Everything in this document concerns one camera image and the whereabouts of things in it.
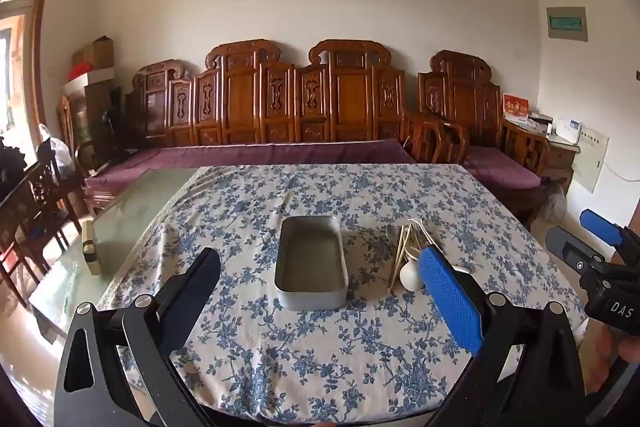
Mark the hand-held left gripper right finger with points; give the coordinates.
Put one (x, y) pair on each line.
(447, 297)

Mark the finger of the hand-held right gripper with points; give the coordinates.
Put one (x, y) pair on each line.
(570, 249)
(600, 223)

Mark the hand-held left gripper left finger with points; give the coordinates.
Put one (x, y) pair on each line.
(195, 287)

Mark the rectangular metal tray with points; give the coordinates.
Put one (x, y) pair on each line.
(310, 262)

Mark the person's right hand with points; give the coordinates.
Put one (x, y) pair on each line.
(607, 357)

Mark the small white plastic spoon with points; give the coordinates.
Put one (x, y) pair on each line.
(461, 268)

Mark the large white plastic spoon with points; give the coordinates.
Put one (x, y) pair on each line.
(412, 278)

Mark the grey plastic bag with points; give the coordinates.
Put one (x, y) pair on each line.
(554, 202)

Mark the wooden side table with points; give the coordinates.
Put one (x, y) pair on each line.
(562, 157)

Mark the short purple seat cushion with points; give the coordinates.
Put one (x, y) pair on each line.
(500, 167)

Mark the blue floral tablecloth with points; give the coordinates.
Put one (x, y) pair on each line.
(300, 357)

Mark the carved wooden armchair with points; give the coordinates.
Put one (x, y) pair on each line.
(470, 107)

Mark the wooden dining chair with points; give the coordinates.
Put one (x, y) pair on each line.
(42, 197)

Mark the clear plastic bag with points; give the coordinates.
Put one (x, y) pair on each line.
(55, 157)

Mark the carved wooden sofa bench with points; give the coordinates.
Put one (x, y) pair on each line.
(280, 102)

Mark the white box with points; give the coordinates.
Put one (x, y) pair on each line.
(90, 79)

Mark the brown cardboard box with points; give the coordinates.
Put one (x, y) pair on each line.
(94, 53)

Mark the white wall panel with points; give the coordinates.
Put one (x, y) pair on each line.
(591, 159)

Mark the green wall sign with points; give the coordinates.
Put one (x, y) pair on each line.
(566, 23)

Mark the wooden door frame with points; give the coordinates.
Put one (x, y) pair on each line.
(37, 47)

